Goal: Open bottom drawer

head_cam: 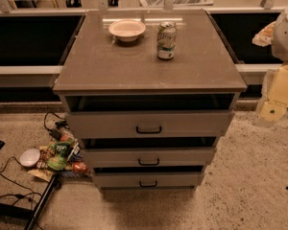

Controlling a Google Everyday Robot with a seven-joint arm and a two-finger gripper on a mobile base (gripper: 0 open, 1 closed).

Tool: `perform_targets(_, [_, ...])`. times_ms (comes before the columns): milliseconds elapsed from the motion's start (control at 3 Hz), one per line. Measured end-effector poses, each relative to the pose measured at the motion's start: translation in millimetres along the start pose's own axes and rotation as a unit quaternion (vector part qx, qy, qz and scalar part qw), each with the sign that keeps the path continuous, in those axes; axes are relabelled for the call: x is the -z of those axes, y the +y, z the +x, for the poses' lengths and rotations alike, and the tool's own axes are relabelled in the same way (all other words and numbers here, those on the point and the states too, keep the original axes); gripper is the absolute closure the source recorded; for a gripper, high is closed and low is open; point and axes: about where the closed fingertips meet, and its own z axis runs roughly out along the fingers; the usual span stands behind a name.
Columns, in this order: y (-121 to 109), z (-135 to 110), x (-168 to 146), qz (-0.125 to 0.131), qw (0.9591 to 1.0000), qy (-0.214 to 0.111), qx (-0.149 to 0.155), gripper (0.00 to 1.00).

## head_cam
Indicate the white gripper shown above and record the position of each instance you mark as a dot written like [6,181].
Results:
[286,37]

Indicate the grey bottom drawer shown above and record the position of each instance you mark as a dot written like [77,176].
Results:
[148,180]

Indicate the grey drawer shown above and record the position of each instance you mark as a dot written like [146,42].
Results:
[152,157]
[148,180]
[146,124]

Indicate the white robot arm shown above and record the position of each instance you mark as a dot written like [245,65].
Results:
[276,35]

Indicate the grey middle drawer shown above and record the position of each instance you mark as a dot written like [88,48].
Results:
[152,157]

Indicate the grey drawer cabinet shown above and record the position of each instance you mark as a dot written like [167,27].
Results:
[104,74]

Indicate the grey top drawer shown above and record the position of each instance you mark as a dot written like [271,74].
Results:
[146,124]

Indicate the green white soda can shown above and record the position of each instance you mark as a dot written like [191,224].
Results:
[166,40]

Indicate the orange snack packet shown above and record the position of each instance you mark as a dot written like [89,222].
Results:
[79,167]

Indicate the black power adapter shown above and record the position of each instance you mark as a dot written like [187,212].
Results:
[55,134]

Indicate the green chip bag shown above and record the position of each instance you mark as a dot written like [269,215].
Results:
[59,160]

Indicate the black stand leg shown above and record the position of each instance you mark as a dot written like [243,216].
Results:
[52,185]

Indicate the tan snack wrapper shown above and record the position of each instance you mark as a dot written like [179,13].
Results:
[42,174]

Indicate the white bowl on floor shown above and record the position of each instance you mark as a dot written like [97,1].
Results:
[29,158]

